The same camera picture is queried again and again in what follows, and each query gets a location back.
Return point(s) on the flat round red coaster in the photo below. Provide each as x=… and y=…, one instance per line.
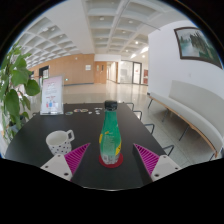
x=104, y=164

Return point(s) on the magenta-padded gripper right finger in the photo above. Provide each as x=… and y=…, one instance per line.
x=148, y=159

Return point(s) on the white dotted mug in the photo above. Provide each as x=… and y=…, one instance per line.
x=58, y=141

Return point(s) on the round multicolour badge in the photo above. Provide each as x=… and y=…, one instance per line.
x=77, y=110

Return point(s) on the green plastic drink bottle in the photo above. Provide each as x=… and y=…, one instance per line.
x=110, y=133

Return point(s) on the framed landscape picture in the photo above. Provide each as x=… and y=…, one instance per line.
x=196, y=45

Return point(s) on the long white bench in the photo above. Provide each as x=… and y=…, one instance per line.
x=190, y=106

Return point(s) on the clear acrylic sign stand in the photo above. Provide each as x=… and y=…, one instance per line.
x=52, y=95

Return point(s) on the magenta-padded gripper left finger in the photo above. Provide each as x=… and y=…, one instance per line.
x=76, y=158

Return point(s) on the round white badge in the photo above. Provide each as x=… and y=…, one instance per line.
x=97, y=108

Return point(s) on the recessed ceiling lights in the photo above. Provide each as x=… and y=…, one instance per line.
x=144, y=50

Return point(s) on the green potted plant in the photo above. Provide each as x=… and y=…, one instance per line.
x=15, y=76

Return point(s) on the round dark green badge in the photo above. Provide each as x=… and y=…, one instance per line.
x=69, y=113

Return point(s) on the round yellow badge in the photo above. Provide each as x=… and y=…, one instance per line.
x=84, y=110

